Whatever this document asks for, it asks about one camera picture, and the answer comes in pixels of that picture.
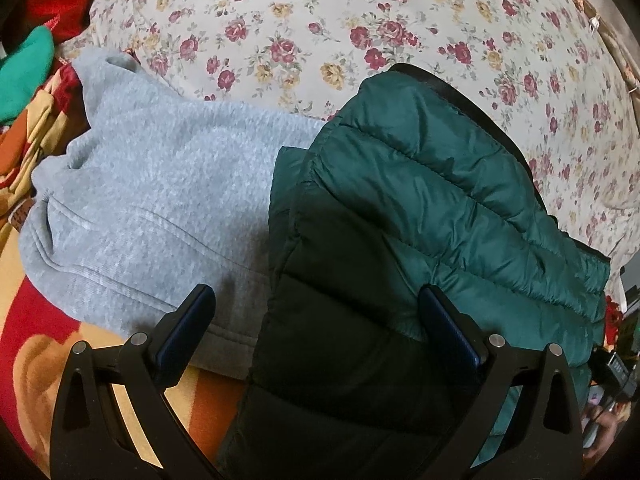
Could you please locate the grey fleece sweatshirt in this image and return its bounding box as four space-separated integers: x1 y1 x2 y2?
19 47 331 381

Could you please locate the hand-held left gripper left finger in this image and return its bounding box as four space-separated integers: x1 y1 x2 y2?
49 284 226 480

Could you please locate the teal green cloth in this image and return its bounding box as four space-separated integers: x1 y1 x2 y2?
0 25 56 126

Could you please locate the person's right hand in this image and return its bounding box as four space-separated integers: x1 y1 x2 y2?
582 402 625 463

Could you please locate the floral bed sheet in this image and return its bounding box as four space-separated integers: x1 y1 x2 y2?
60 0 640 281

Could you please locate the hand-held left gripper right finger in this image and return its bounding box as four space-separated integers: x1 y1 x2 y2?
420 284 584 480

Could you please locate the dark green puffer jacket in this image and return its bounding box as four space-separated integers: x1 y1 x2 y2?
217 62 613 480

